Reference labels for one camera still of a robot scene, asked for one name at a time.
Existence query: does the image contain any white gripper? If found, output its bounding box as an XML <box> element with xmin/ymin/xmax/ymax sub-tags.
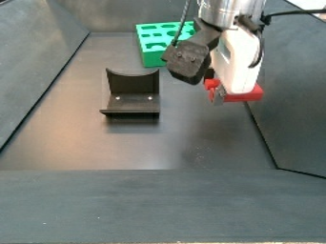
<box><xmin>209</xmin><ymin>27</ymin><xmax>260</xmax><ymax>106</ymax></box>

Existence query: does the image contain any red square-circle block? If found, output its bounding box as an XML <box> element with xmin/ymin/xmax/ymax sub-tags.
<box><xmin>203</xmin><ymin>78</ymin><xmax>263</xmax><ymax>103</ymax></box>

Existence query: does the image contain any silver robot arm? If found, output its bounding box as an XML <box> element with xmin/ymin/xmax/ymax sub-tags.
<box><xmin>199</xmin><ymin>0</ymin><xmax>266</xmax><ymax>105</ymax></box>

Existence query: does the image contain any black curved fixture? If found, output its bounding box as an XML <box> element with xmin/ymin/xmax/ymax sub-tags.
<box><xmin>98</xmin><ymin>69</ymin><xmax>160</xmax><ymax>116</ymax></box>

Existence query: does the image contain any green foam shape board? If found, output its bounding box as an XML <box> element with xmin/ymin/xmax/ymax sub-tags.
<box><xmin>135</xmin><ymin>20</ymin><xmax>197</xmax><ymax>69</ymax></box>

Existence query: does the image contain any black cable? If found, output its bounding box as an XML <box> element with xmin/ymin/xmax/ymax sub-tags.
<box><xmin>171</xmin><ymin>0</ymin><xmax>192</xmax><ymax>48</ymax></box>

